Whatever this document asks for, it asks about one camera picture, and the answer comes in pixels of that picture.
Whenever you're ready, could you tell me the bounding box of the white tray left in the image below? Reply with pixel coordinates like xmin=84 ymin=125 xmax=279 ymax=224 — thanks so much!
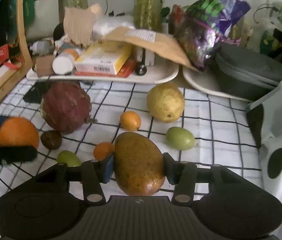
xmin=26 ymin=59 xmax=179 ymax=85

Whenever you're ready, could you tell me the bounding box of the large orange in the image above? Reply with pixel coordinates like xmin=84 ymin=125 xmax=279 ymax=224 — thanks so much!
xmin=0 ymin=117 xmax=39 ymax=149

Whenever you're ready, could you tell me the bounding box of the white tray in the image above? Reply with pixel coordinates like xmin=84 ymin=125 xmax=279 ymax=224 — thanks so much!
xmin=26 ymin=59 xmax=179 ymax=85
xmin=182 ymin=66 xmax=250 ymax=102

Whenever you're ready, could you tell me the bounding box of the green plum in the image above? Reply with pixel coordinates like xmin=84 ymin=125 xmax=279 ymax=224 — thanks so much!
xmin=57 ymin=151 xmax=81 ymax=167
xmin=165 ymin=127 xmax=195 ymax=151

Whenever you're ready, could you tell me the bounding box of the red cabbage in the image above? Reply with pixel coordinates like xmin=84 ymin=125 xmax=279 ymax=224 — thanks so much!
xmin=40 ymin=81 xmax=92 ymax=134

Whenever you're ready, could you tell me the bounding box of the torn brown paper bag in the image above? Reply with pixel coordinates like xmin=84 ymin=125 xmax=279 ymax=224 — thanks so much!
xmin=63 ymin=3 xmax=103 ymax=48

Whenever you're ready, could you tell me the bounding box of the white tray right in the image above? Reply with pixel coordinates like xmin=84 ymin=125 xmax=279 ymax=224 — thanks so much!
xmin=182 ymin=66 xmax=250 ymax=102

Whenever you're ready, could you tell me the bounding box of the purple foil snack bag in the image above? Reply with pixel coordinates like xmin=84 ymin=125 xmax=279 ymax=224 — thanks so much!
xmin=174 ymin=0 xmax=250 ymax=72

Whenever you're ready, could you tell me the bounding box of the yellow white box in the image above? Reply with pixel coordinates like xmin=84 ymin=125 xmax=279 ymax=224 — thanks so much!
xmin=74 ymin=41 xmax=133 ymax=75

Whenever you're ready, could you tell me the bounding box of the small orange kumquat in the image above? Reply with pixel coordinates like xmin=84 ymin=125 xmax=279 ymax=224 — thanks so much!
xmin=93 ymin=142 xmax=114 ymax=161
xmin=120 ymin=111 xmax=142 ymax=132

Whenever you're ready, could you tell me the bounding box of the small orange kumquat far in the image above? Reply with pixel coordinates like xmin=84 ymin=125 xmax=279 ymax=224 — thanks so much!
xmin=120 ymin=111 xmax=142 ymax=132

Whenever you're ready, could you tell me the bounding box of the wooden chair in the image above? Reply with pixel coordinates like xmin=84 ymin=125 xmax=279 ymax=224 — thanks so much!
xmin=0 ymin=0 xmax=34 ymax=103

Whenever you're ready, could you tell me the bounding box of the brown cardboard small box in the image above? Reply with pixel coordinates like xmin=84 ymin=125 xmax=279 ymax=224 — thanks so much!
xmin=35 ymin=55 xmax=55 ymax=77

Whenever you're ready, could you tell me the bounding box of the yellow pear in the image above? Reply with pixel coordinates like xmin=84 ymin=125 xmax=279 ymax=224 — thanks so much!
xmin=146 ymin=82 xmax=185 ymax=123

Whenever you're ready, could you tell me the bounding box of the dark grey zip case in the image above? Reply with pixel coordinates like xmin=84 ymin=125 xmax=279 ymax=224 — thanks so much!
xmin=212 ymin=43 xmax=282 ymax=101

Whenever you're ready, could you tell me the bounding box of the brown green mango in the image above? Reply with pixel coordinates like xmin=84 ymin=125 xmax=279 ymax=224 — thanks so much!
xmin=114 ymin=132 xmax=165 ymax=196

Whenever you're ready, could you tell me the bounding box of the white cylinder jar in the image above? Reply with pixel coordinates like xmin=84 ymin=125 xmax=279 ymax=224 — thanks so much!
xmin=52 ymin=51 xmax=79 ymax=75

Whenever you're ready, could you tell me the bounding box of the small orange kumquat near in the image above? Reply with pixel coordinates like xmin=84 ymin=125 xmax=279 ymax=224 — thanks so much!
xmin=93 ymin=142 xmax=114 ymax=161

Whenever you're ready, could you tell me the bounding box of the checked tablecloth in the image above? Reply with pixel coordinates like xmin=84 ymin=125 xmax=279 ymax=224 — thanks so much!
xmin=0 ymin=78 xmax=263 ymax=197

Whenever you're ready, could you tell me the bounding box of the plant trunk right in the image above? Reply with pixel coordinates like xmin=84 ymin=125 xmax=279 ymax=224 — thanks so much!
xmin=133 ymin=0 xmax=162 ymax=31

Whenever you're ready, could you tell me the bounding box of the brown paper envelope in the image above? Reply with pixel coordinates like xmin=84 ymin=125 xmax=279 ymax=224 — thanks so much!
xmin=102 ymin=27 xmax=198 ymax=72

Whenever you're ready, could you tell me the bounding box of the dark brown round fruit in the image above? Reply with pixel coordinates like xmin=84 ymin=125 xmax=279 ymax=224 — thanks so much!
xmin=40 ymin=130 xmax=63 ymax=150

